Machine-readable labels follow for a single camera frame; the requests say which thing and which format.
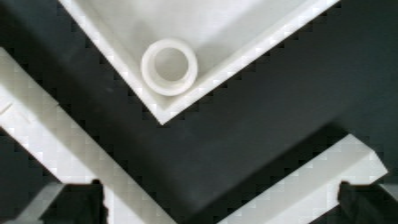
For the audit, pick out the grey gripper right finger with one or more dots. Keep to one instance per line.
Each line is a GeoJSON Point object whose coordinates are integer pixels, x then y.
{"type": "Point", "coordinates": [392, 190]}

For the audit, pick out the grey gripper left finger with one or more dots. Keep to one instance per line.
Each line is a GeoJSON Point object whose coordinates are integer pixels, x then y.
{"type": "Point", "coordinates": [38, 206]}

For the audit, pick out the white square table top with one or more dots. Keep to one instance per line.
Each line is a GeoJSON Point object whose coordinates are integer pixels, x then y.
{"type": "Point", "coordinates": [230, 28]}

